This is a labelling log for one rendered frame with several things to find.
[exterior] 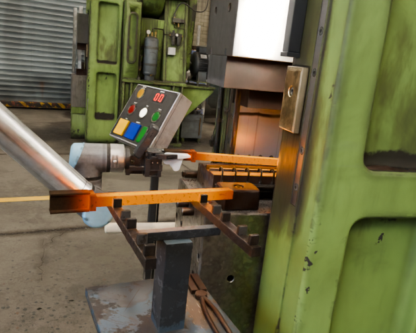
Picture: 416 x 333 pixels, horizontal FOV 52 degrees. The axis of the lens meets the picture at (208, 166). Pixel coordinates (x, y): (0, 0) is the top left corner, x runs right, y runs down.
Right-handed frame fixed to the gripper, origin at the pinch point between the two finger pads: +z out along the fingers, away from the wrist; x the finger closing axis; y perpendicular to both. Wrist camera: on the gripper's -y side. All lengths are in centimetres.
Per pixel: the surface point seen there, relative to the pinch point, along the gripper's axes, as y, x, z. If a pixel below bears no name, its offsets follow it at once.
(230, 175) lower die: 5.2, 7.3, 13.4
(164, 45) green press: -42, -503, 73
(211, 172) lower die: 5.1, 4.8, 7.8
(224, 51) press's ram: -33.4, 4.6, 8.4
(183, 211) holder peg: 16.7, 9.8, -1.7
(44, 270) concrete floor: 103, -118, -55
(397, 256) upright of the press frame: 18, 42, 54
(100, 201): 1, 43, -29
